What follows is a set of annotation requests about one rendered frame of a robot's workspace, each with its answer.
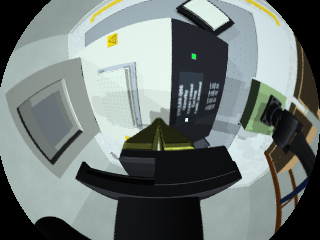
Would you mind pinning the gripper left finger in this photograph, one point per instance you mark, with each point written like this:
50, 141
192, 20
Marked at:
145, 139

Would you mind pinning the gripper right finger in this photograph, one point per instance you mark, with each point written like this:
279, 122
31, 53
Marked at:
172, 139

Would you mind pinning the white thermal cycler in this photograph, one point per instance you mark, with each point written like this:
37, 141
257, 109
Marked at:
178, 73

